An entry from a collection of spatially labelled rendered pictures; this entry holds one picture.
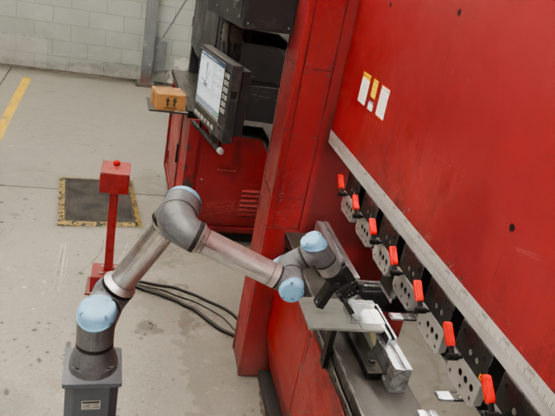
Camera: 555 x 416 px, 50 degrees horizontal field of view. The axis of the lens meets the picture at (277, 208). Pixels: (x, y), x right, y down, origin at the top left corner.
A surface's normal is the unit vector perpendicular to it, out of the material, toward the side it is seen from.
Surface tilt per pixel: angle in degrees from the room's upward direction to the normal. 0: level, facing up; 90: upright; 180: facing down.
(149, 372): 0
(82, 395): 90
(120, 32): 90
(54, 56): 90
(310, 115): 90
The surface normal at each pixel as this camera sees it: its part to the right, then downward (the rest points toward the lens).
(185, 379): 0.18, -0.90
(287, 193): 0.18, 0.43
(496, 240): -0.97, -0.09
